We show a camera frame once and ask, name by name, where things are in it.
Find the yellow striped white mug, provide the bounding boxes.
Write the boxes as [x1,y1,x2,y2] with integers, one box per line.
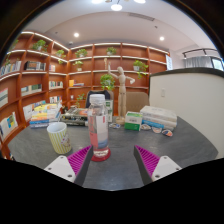
[46,121,73,155]

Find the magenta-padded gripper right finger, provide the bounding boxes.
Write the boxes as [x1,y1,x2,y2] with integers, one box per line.
[133,144,183,187]

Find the branched ceiling lamp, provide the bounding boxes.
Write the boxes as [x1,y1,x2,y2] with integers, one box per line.
[91,0,147,12]

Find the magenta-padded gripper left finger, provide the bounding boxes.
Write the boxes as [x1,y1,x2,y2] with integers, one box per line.
[43,144,94,187]

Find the blue-spined white book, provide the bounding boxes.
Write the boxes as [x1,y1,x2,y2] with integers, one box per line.
[141,119,176,131]

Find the grey curtain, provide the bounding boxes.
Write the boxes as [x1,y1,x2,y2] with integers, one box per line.
[184,55,214,69]

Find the thin white book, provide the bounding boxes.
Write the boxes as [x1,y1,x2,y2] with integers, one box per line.
[141,115,178,128]

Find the dark thick book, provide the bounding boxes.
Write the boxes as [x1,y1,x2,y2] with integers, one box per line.
[59,114,89,127]

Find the colourful book stack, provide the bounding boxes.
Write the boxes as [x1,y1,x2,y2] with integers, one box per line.
[29,103,63,129]

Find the tan upholstered chair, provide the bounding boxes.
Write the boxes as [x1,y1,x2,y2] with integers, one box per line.
[125,91,150,114]

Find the clear plastic water bottle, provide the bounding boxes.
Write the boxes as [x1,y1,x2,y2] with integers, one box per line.
[87,93,110,159]

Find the tall green white carton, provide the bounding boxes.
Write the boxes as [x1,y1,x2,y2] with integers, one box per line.
[104,99,114,124]

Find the black curtain rail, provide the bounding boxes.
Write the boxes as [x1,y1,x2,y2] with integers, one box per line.
[181,48,224,60]

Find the ceiling air vent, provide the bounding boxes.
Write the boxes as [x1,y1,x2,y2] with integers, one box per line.
[128,12,156,22]

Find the wooden artist mannequin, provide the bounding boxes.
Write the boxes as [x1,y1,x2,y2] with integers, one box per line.
[103,58,136,126]

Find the window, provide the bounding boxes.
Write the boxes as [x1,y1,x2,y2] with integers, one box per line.
[211,57,224,72]

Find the small green white box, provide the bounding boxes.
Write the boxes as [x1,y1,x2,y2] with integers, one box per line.
[124,111,144,132]

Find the wooden shelf unit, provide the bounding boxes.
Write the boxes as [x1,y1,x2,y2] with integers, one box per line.
[0,30,172,158]

